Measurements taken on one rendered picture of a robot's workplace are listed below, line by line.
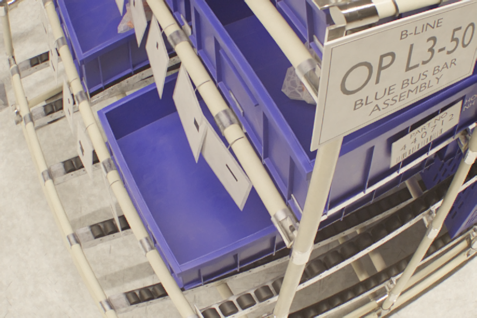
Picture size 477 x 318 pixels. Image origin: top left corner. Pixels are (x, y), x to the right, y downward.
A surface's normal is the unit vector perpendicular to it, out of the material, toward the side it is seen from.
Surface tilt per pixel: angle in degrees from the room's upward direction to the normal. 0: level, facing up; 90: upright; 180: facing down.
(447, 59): 90
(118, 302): 11
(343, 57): 90
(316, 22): 98
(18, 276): 0
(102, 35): 3
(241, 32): 5
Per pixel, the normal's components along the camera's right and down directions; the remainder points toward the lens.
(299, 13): -0.89, 0.44
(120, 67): 0.46, 0.79
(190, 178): 0.00, -0.47
